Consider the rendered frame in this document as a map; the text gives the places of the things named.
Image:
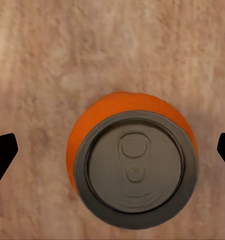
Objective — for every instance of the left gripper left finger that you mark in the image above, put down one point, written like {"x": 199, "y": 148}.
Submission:
{"x": 8, "y": 150}

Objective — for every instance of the can of soda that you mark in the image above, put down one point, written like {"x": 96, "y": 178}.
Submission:
{"x": 132, "y": 160}

